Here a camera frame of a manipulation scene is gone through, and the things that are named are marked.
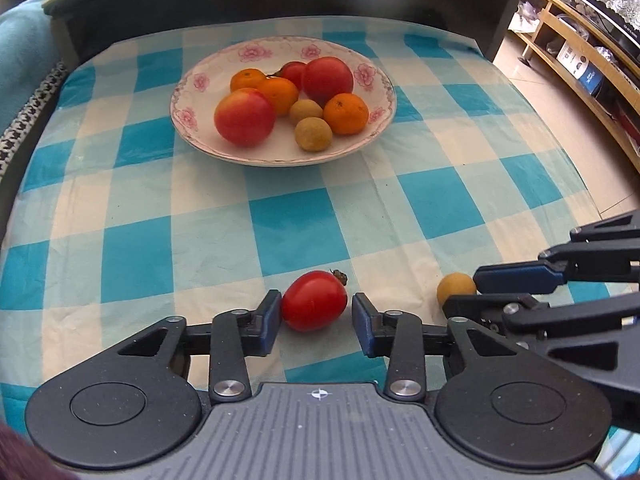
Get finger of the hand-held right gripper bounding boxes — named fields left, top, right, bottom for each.
left=472, top=210, right=640, bottom=295
left=442, top=291, right=640, bottom=377

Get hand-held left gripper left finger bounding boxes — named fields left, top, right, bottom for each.
left=95, top=289, right=282, bottom=404

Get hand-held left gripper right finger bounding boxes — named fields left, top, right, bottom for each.
left=352, top=293, right=532, bottom=404

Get oval red tomato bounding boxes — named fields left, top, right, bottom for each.
left=281, top=269, right=349, bottom=332

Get small yellow fruit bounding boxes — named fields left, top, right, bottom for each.
left=436, top=272, right=477, bottom=307

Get tan longan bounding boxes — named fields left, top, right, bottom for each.
left=289, top=99, right=324, bottom=124
left=294, top=117, right=334, bottom=152

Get large yellow-red peach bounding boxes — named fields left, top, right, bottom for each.
left=214, top=88, right=277, bottom=148

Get orange mandarin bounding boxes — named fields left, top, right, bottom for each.
left=323, top=93, right=370, bottom=136
left=230, top=69, right=268, bottom=95
left=257, top=77, right=300, bottom=117

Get dark red nectarine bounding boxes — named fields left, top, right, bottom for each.
left=301, top=57, right=355, bottom=107

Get small red tomato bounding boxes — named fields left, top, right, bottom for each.
left=272, top=61, right=307, bottom=92

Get white floral plate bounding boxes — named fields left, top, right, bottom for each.
left=170, top=36, right=397, bottom=167

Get blue checkered tablecloth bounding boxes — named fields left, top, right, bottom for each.
left=0, top=15, right=631, bottom=476

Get blue box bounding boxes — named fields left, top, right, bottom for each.
left=579, top=66, right=607, bottom=94

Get white box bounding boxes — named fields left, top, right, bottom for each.
left=556, top=40, right=589, bottom=69

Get light wooden shelf unit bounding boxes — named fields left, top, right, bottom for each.
left=510, top=0, right=640, bottom=171

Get dark red cloth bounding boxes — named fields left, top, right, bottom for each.
left=0, top=425, right=57, bottom=480

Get houndstooth fabric trim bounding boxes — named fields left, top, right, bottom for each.
left=0, top=62, right=68, bottom=163

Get teal blanket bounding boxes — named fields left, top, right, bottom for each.
left=0, top=0, right=66, bottom=133

